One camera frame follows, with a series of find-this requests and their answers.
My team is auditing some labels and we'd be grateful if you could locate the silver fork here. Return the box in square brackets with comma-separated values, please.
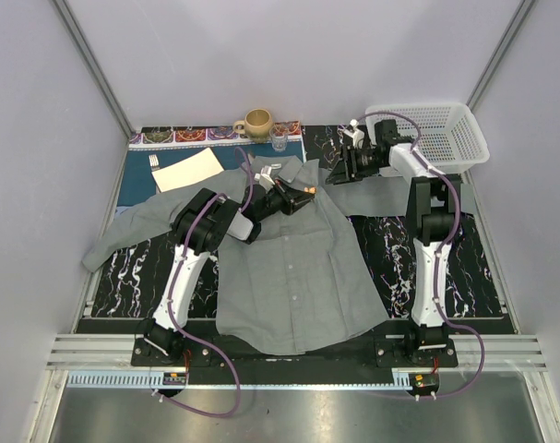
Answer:
[149, 154, 161, 172]

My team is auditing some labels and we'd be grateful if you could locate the blue patterned placemat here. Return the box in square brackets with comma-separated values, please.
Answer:
[116, 121, 305, 212]

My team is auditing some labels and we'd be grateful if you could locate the beige square plate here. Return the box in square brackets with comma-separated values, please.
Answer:
[151, 148, 223, 193]

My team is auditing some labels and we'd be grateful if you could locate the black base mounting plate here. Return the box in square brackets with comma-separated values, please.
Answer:
[131, 323, 459, 388]

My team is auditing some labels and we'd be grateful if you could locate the white plastic mesh basket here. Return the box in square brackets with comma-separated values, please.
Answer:
[365, 102, 490, 174]

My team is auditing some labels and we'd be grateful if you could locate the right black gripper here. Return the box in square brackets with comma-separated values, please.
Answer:
[324, 144, 385, 186]

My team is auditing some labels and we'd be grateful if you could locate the small clear glass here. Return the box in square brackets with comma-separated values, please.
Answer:
[269, 124, 289, 152]

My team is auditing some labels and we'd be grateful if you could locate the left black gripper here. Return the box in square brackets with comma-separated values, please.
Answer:
[256, 180, 315, 222]

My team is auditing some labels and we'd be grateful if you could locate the grey button shirt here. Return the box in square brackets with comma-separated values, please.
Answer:
[80, 154, 477, 356]

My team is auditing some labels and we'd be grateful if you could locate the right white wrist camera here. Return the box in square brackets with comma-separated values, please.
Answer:
[343, 119, 365, 150]

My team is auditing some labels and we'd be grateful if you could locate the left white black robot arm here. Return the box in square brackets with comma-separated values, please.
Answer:
[141, 179, 316, 365]

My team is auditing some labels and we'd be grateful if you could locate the black marble pattern mat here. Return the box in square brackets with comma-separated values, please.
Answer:
[88, 126, 515, 334]

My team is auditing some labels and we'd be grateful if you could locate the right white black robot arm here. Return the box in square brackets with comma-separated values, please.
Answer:
[327, 113, 461, 366]

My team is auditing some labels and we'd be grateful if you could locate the tan ceramic mug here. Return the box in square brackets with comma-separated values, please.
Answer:
[232, 109, 273, 143]

